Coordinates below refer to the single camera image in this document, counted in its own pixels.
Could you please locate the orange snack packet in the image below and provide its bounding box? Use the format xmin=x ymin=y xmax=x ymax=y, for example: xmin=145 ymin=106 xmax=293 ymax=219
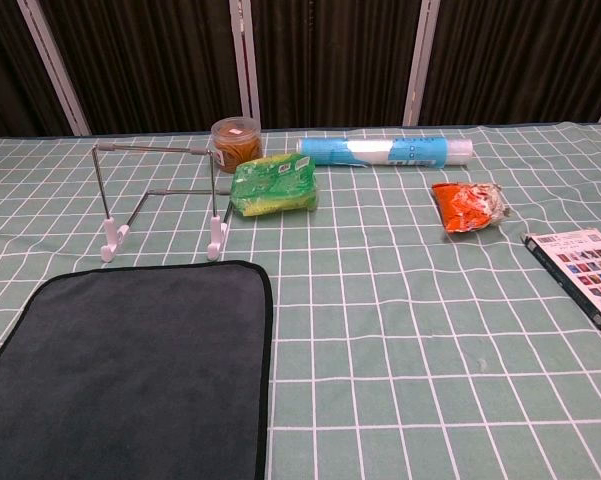
xmin=431 ymin=181 xmax=511 ymax=235

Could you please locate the metal wire rack stand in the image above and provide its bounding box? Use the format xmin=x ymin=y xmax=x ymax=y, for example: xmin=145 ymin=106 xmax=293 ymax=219
xmin=92 ymin=142 xmax=234 ymax=264

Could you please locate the green sponge pack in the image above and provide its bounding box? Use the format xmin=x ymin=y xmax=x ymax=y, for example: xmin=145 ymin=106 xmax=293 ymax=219
xmin=229 ymin=153 xmax=319 ymax=219

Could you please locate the clear jar of rubber bands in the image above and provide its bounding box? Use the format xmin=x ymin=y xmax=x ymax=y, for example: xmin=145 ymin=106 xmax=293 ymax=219
xmin=210 ymin=115 xmax=265 ymax=175

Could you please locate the dark grey cloth mat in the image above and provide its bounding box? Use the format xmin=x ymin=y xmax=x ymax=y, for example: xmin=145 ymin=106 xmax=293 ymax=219
xmin=0 ymin=259 xmax=274 ymax=480

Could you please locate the green checked tablecloth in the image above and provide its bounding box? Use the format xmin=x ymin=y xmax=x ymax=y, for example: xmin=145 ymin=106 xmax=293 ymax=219
xmin=0 ymin=121 xmax=601 ymax=480

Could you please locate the dark pleated partition panel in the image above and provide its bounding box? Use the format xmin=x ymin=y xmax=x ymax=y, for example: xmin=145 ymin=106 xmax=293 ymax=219
xmin=0 ymin=0 xmax=76 ymax=142
xmin=249 ymin=0 xmax=422 ymax=130
xmin=419 ymin=0 xmax=601 ymax=126
xmin=38 ymin=0 xmax=251 ymax=136

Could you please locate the plastic bag roll blue label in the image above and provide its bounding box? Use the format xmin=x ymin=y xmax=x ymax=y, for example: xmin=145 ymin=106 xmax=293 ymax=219
xmin=295 ymin=133 xmax=475 ymax=170

